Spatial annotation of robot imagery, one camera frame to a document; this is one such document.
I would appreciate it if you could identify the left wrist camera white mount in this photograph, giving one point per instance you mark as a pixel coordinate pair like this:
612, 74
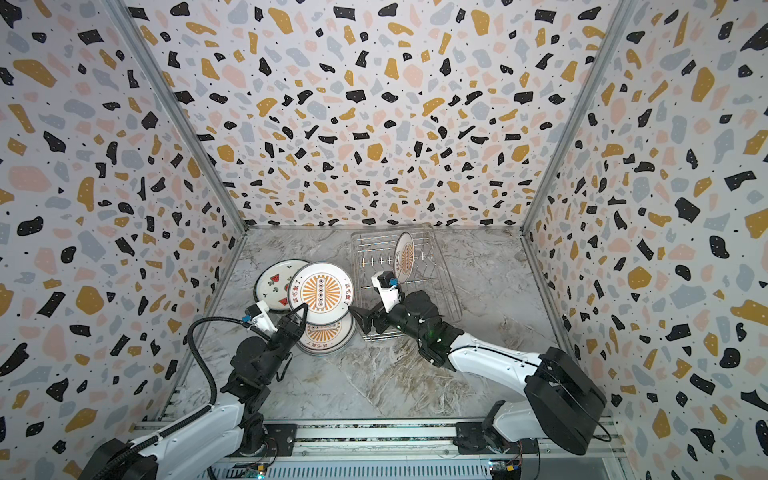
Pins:
257, 315

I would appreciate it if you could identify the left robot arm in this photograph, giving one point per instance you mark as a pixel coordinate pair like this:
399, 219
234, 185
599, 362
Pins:
230, 423

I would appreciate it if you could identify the aluminium corner post left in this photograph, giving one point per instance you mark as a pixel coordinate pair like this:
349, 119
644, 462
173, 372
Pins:
121, 18

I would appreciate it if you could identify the watermelon pattern plate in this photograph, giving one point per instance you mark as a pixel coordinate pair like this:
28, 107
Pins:
273, 284

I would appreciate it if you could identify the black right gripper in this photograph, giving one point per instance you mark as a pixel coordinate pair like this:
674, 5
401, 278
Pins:
379, 321

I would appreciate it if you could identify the aluminium corner post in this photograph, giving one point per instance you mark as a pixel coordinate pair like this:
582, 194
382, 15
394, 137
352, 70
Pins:
616, 27
121, 18

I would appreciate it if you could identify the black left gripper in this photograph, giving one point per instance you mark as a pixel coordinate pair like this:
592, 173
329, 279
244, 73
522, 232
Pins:
289, 330

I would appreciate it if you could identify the white plate red rim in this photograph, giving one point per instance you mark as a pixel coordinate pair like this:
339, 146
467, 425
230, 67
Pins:
325, 288

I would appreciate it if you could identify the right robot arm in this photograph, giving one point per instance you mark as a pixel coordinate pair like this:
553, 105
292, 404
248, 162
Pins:
561, 403

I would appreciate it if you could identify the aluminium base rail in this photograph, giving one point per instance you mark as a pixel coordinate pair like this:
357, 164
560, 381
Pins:
421, 448

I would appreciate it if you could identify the aluminium corner post right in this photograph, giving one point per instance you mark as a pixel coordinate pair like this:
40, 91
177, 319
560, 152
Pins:
616, 27

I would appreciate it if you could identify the wire dish rack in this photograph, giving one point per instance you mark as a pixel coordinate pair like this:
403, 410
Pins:
377, 250

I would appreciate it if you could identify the orange sunburst plate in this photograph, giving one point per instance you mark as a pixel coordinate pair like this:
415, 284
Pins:
326, 339

